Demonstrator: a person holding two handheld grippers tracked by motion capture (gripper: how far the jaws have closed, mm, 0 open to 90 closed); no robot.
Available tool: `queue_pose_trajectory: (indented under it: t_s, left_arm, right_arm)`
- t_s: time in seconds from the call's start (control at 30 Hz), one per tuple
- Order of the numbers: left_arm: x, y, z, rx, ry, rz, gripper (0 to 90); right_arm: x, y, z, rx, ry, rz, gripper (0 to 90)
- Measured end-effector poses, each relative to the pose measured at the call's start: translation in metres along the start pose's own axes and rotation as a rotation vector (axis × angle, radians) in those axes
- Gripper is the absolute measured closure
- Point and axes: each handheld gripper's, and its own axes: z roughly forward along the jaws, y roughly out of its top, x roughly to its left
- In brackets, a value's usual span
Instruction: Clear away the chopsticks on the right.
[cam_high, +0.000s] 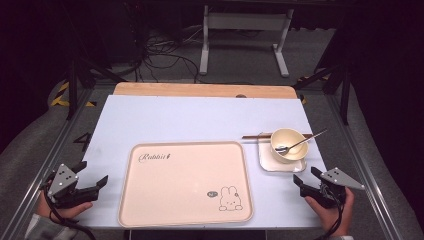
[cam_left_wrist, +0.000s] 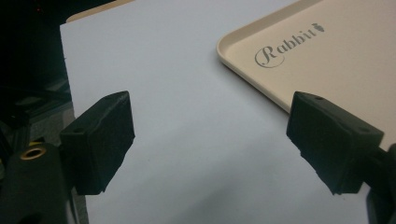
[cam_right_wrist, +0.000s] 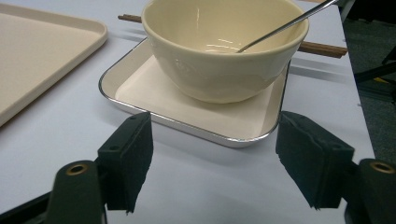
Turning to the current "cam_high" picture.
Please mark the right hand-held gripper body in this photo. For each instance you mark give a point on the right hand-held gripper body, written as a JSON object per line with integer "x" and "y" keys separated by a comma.
{"x": 340, "y": 179}

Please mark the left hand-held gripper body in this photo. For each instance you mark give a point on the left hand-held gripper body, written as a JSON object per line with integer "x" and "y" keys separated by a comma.
{"x": 63, "y": 178}

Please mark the metal spoon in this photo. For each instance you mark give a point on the metal spoon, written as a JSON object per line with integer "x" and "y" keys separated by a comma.
{"x": 300, "y": 143}

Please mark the white square plate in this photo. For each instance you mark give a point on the white square plate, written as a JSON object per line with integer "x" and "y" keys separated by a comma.
{"x": 266, "y": 161}

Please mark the cream bowl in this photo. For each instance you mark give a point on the cream bowl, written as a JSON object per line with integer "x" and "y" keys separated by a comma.
{"x": 283, "y": 136}

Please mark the beige tray with rabbit print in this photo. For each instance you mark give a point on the beige tray with rabbit print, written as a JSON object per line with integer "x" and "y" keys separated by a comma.
{"x": 180, "y": 186}

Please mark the person's left hand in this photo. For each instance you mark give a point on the person's left hand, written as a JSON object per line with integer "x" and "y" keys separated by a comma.
{"x": 46, "y": 210}

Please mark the person's right hand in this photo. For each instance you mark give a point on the person's right hand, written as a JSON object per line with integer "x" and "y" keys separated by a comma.
{"x": 333, "y": 220}

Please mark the black tripod stand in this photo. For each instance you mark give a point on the black tripod stand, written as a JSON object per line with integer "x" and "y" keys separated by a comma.
{"x": 345, "y": 90}
{"x": 72, "y": 86}

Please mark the wooden table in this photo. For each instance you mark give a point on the wooden table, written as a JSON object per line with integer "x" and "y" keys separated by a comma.
{"x": 200, "y": 90}

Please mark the aluminium floor rail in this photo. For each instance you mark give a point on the aluminium floor rail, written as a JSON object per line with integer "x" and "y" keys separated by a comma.
{"x": 360, "y": 166}
{"x": 46, "y": 160}

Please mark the white metal stand frame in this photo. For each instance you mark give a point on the white metal stand frame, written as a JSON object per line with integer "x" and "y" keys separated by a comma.
{"x": 246, "y": 21}

